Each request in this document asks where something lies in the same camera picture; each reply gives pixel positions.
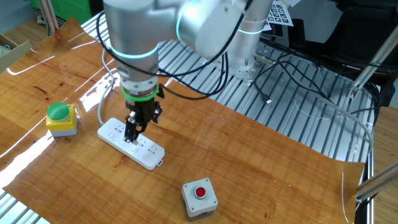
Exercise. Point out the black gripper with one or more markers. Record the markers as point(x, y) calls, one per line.
point(144, 110)

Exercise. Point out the white four-socket power strip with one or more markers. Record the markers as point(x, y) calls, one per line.
point(146, 152)

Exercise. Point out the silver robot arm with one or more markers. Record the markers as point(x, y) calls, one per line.
point(140, 31)

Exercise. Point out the green button yellow box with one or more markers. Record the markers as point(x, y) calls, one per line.
point(62, 124)

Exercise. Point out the red button grey box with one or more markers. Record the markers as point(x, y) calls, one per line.
point(199, 205)

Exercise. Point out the wood-grain table mat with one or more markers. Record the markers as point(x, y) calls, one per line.
point(233, 155)

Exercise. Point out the green plastic crate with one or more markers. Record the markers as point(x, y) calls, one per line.
point(71, 9)

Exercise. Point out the brown wooden sticks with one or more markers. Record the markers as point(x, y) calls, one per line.
point(49, 15)

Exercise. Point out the brown cardboard box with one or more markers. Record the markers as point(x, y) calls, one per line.
point(12, 56)

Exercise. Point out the printed marker sheet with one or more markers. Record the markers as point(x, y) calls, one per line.
point(280, 14)

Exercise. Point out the black office chair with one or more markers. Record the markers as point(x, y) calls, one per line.
point(357, 37)

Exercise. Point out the aluminium frame beam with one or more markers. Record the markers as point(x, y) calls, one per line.
point(370, 68)
point(379, 182)

